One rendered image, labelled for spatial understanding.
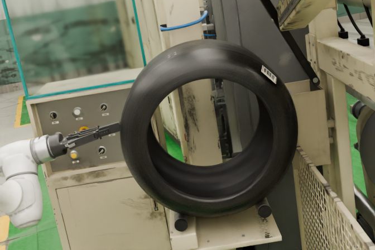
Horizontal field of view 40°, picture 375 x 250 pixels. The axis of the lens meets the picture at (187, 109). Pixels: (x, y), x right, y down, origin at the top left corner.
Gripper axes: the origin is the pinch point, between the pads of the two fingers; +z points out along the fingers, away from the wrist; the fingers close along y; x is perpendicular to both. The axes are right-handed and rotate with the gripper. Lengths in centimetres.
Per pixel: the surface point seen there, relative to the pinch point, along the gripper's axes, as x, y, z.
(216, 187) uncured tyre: 36.3, 12.2, 27.4
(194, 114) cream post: 11.1, 26.7, 27.3
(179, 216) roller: 33.7, -7.8, 13.5
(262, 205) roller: 38, -10, 41
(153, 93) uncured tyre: -9.7, -11.9, 18.6
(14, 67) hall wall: 34, 834, -311
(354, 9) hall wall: 157, 1030, 420
